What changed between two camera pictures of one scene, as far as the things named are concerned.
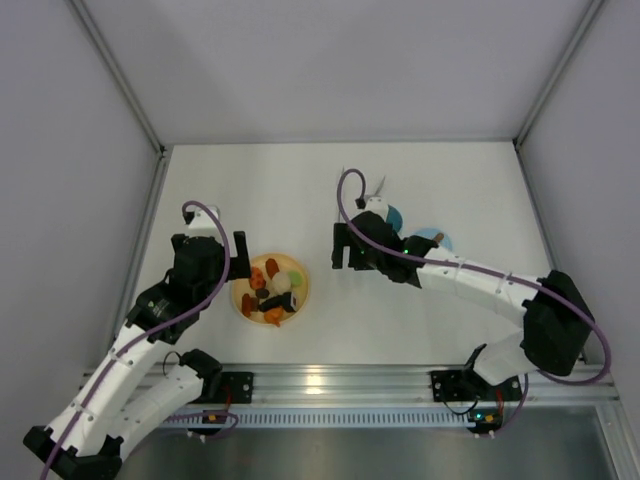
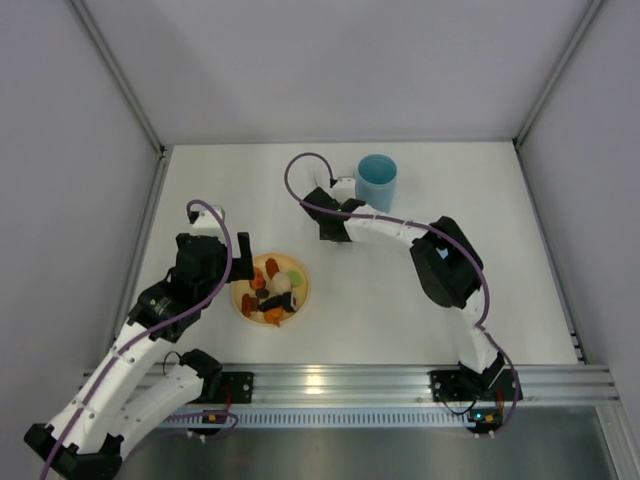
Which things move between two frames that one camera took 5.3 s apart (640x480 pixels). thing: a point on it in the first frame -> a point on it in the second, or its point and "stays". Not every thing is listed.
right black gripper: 341,242 -> 351,205
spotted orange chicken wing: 257,278 stays
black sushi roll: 289,301 stays
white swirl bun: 281,283 stays
